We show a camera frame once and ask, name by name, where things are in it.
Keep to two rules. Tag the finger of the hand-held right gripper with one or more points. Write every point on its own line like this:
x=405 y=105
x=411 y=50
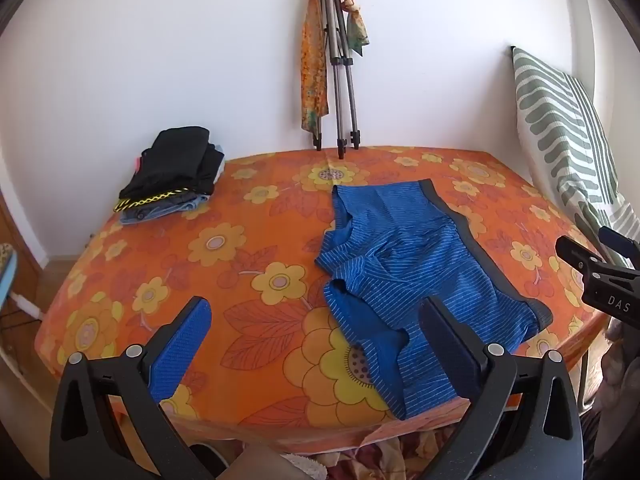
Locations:
x=575 y=254
x=617 y=240

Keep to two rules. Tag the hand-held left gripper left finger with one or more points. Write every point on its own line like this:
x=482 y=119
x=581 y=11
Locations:
x=182 y=345

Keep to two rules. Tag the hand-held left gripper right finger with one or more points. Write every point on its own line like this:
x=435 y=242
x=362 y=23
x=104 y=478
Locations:
x=450 y=350

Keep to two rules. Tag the blue striped pants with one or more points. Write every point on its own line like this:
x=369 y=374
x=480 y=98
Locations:
x=405 y=270

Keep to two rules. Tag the dark cloth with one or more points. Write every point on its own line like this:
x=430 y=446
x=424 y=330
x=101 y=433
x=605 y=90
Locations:
x=617 y=385

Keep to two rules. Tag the orange floral blanket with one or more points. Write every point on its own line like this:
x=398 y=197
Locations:
x=240 y=270

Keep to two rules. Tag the multicoloured patterned cloth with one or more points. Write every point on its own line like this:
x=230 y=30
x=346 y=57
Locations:
x=400 y=452

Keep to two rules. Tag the green striped pillow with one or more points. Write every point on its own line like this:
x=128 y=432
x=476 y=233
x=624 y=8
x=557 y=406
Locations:
x=560 y=130

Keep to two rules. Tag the dark denim jeans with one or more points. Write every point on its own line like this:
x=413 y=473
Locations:
x=142 y=214

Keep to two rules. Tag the light blue garment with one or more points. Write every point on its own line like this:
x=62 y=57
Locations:
x=195 y=202

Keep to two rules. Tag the black yellow patterned band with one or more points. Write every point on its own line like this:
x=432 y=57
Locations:
x=150 y=200

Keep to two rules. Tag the white towel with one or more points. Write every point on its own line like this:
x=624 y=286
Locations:
x=310 y=466

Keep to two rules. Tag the black folded garment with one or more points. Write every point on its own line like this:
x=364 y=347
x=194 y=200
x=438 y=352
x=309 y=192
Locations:
x=175 y=162

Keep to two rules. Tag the light blue chair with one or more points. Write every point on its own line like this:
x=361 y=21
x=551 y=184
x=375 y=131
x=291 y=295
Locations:
x=10 y=280

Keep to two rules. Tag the leopard print cushion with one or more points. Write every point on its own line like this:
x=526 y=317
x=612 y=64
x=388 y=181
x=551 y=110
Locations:
x=4 y=251

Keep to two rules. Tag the grey tripod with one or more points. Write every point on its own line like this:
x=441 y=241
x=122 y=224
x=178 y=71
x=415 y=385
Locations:
x=340 y=85

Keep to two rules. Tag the orange patterned scarf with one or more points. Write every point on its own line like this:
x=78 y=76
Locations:
x=312 y=70

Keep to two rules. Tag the green orange scarf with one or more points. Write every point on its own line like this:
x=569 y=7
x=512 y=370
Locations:
x=357 y=30

